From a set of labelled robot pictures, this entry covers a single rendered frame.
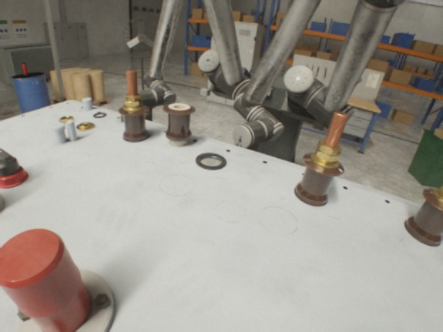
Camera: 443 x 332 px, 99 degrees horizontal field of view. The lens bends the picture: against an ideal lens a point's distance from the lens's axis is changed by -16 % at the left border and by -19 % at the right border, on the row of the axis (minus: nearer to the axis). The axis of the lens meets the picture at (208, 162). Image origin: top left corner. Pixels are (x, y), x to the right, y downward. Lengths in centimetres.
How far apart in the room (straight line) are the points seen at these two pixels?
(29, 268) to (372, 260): 51
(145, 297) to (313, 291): 25
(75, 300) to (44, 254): 7
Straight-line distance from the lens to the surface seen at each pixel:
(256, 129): 97
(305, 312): 38
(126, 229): 44
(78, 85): 536
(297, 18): 101
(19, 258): 27
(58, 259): 26
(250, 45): 513
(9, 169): 63
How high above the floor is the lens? 168
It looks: 31 degrees down
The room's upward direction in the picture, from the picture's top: 5 degrees clockwise
